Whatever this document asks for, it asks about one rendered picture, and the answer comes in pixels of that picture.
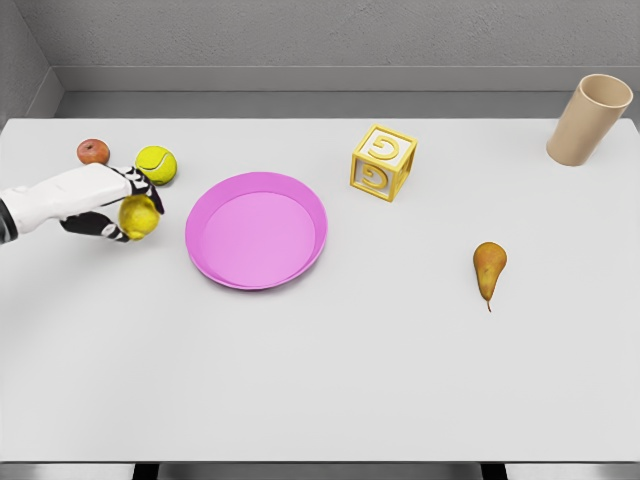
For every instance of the yellow lemon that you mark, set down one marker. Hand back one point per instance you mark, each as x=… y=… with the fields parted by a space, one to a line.
x=138 y=218

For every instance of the beige cup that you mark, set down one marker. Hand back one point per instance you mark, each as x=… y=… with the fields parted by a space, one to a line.
x=586 y=121

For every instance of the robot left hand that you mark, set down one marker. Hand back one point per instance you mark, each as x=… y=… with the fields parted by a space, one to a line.
x=85 y=187

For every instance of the pink round plate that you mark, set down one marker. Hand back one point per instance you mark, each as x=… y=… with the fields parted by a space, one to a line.
x=256 y=231

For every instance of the red-brown apple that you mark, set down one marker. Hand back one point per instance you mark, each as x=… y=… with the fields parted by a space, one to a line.
x=93 y=151

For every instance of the brown-yellow pear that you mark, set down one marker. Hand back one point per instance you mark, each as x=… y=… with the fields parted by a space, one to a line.
x=489 y=266

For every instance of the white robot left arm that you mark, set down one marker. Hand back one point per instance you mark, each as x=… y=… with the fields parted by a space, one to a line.
x=17 y=207

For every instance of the yellow letter block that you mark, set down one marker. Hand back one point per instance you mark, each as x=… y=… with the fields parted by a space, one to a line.
x=383 y=162

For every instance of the yellow-green tennis ball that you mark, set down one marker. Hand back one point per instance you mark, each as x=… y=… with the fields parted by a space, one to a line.
x=157 y=165

